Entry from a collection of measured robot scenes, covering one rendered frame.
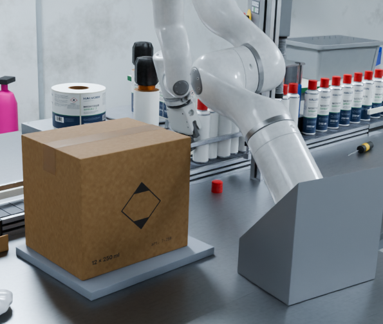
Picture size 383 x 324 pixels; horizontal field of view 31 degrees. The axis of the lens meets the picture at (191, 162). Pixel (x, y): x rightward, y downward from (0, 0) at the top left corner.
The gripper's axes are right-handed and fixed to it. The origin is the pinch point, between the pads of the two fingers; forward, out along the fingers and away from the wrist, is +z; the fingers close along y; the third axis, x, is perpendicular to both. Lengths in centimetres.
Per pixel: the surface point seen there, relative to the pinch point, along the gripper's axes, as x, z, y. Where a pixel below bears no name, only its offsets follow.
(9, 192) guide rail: 59, -18, 3
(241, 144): -20.3, 11.1, -1.6
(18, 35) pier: -95, 35, 277
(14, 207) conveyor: 61, -15, -1
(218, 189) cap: 5.8, 8.5, -15.8
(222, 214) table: 17.3, 5.7, -28.8
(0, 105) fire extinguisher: -56, 65, 258
